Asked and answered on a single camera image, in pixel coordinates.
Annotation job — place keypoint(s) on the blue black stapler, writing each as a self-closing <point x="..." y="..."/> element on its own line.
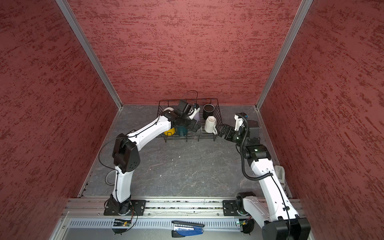
<point x="185" y="229"/>

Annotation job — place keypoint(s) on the lavender cup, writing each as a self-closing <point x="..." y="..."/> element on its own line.
<point x="196" y="115"/>

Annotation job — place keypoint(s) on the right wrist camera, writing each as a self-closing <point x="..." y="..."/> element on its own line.
<point x="239" y="120"/>

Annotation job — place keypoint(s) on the white plastic device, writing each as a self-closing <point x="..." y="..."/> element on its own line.
<point x="280" y="172"/>

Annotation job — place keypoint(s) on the white mug red inside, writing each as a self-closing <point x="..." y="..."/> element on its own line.
<point x="168" y="109"/>

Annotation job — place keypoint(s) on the tall white faceted mug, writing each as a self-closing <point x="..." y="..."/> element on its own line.
<point x="210" y="125"/>

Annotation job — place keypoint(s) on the clear glass cup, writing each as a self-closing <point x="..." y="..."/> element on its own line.
<point x="198" y="128"/>

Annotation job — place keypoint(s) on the circuit board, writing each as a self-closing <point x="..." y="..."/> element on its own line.
<point x="247" y="226"/>
<point x="122" y="223"/>

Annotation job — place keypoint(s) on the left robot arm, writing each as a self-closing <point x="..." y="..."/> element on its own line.
<point x="126" y="152"/>

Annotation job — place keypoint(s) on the white cup teal outside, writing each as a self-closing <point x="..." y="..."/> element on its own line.
<point x="181" y="131"/>

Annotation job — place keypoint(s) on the right circuit board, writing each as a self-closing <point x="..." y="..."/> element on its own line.
<point x="247" y="226"/>

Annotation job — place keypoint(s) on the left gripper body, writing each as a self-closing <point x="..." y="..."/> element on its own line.
<point x="189" y="123"/>

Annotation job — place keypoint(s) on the black mug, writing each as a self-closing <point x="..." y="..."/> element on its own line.
<point x="208" y="111"/>

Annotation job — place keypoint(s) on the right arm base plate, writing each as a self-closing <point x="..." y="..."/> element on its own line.
<point x="230" y="209"/>

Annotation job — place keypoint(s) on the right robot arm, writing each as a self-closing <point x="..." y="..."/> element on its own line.
<point x="279" y="220"/>

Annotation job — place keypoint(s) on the yellow mug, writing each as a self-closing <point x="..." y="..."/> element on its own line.
<point x="170" y="132"/>

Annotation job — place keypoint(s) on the left circuit board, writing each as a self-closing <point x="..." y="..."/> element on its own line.
<point x="122" y="223"/>

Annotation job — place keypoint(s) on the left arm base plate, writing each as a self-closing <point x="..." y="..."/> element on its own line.
<point x="136" y="207"/>

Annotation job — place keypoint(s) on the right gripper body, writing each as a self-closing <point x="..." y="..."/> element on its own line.
<point x="236" y="136"/>

